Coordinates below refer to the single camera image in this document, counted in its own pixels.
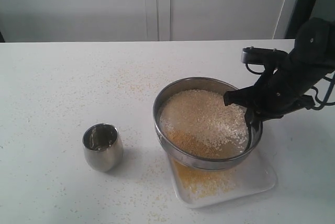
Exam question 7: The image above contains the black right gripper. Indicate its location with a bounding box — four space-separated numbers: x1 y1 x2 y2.
223 66 314 152

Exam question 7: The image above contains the grain mixture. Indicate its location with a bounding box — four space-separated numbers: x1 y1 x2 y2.
159 89 249 159

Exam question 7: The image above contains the round steel mesh sieve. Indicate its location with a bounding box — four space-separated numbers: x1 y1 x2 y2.
152 77 255 171

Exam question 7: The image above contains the stainless steel cup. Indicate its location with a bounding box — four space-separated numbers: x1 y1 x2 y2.
82 123 124 172

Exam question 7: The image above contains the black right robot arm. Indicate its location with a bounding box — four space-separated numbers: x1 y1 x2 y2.
224 0 334 135

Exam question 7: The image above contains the yellow millet pile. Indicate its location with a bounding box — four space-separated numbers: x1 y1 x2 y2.
173 161 236 197

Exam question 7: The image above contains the white square plastic tray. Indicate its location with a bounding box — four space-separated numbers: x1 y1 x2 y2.
167 150 277 208

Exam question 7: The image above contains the white cabinet behind table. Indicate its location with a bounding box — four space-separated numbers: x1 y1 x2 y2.
1 0 296 42

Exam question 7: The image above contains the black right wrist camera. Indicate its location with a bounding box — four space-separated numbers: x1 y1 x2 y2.
241 47 288 65

